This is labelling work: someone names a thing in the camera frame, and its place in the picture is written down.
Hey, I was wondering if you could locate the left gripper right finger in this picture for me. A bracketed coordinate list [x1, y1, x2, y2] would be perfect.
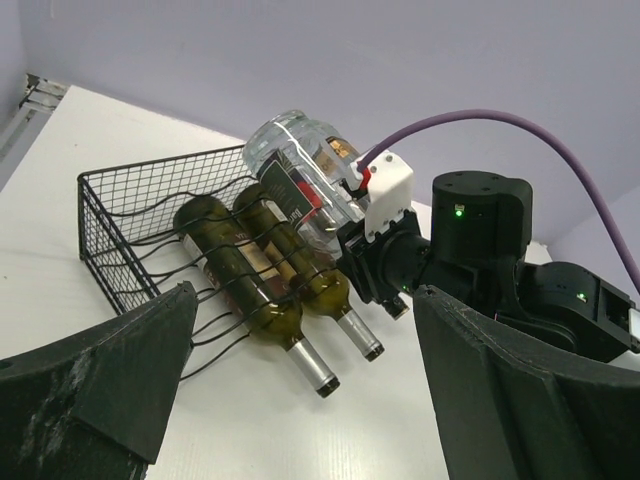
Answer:
[413, 286, 639, 479]

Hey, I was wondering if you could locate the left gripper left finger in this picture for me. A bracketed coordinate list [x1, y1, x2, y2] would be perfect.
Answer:
[1, 281, 198, 479]

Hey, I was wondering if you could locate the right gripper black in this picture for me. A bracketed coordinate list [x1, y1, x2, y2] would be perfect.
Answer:
[337, 210, 425, 319]

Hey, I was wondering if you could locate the olive green wine bottle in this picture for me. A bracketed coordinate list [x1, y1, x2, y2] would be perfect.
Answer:
[233, 183, 384, 362]

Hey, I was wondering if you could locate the round clear bottle silver cap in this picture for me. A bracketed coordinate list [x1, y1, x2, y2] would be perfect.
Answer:
[243, 109, 368, 259]

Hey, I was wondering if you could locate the black wire wine rack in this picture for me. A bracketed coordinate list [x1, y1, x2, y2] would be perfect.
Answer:
[77, 143, 351, 381]

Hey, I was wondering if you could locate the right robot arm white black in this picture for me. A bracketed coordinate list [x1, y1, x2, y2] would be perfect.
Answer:
[337, 171, 639, 363]

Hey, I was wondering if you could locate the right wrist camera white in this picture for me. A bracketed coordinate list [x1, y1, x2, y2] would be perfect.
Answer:
[364, 150, 414, 243]

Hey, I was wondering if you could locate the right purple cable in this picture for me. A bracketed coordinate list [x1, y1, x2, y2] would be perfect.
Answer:
[357, 109, 640, 294]

